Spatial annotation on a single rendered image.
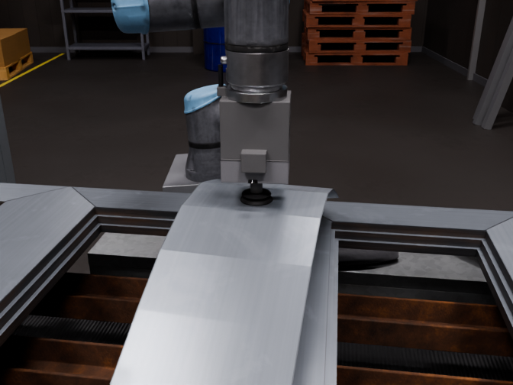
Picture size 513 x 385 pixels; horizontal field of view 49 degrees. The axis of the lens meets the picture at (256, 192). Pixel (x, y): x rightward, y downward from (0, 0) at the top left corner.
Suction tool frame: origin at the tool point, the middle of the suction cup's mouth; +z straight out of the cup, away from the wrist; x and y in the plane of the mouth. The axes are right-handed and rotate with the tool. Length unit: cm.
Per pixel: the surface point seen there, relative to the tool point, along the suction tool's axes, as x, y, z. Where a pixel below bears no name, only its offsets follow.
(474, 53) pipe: 591, 199, 72
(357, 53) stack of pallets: 676, 77, 88
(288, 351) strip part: -21.9, 4.9, 5.6
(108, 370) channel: 2.5, -24.2, 30.8
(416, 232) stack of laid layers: 22.7, 26.5, 14.2
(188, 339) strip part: -20.6, -5.4, 5.8
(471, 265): 42, 43, 31
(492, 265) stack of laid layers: 13.2, 36.8, 14.8
